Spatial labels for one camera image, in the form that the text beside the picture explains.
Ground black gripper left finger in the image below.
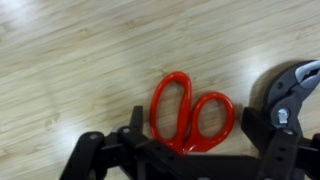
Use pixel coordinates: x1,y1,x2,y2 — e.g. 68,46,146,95
59,105,158,180

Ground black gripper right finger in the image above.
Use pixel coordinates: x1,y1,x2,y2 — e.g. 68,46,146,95
241,106,320,180

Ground red handled scissors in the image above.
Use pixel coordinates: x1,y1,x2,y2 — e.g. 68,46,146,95
149,70,236,155

